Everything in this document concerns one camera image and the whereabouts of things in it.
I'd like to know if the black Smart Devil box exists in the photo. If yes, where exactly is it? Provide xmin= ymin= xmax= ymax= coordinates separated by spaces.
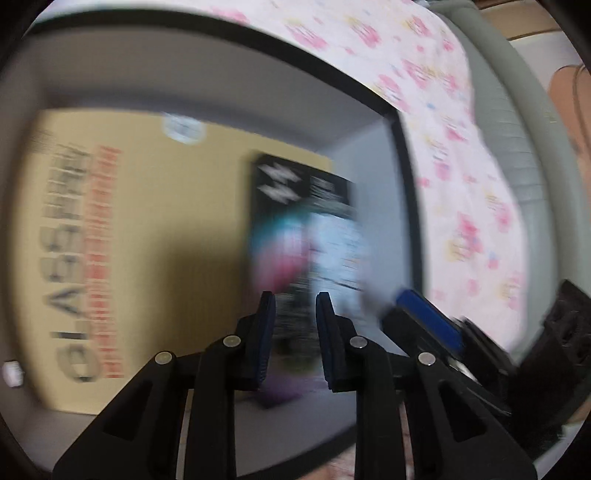
xmin=249 ymin=154 xmax=367 ymax=408

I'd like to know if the black storage box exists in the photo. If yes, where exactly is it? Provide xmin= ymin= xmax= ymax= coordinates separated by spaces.
xmin=1 ymin=10 xmax=422 ymax=479

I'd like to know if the pink cartoon bed blanket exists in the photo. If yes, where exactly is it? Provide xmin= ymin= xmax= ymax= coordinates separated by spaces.
xmin=184 ymin=0 xmax=530 ymax=356

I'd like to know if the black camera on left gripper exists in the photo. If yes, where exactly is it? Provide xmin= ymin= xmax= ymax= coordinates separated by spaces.
xmin=517 ymin=280 xmax=590 ymax=425

